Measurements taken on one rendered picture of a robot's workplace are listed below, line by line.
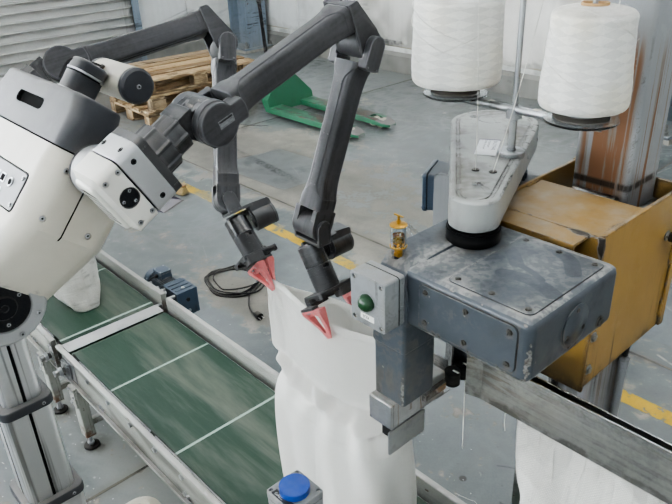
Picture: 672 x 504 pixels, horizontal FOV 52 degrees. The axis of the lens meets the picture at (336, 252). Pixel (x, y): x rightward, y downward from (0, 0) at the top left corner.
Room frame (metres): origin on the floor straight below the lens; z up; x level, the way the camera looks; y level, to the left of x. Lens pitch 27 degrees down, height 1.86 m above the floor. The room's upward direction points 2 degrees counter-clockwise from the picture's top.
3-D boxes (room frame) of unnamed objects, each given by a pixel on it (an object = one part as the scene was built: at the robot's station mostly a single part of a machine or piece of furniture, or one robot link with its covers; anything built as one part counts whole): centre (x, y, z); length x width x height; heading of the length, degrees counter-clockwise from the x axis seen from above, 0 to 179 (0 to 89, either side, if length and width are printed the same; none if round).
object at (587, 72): (1.10, -0.41, 1.61); 0.15 x 0.14 x 0.17; 41
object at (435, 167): (1.44, -0.25, 1.25); 0.10 x 0.08 x 0.12; 156
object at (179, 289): (2.62, 0.74, 0.35); 0.30 x 0.15 x 0.15; 41
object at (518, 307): (0.95, -0.25, 1.21); 0.30 x 0.25 x 0.30; 41
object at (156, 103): (6.86, 1.42, 0.22); 1.21 x 0.84 x 0.14; 131
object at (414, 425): (0.98, -0.10, 0.98); 0.09 x 0.05 x 0.05; 131
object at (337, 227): (1.38, 0.02, 1.19); 0.11 x 0.09 x 0.12; 133
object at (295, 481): (0.97, 0.10, 0.84); 0.06 x 0.06 x 0.02
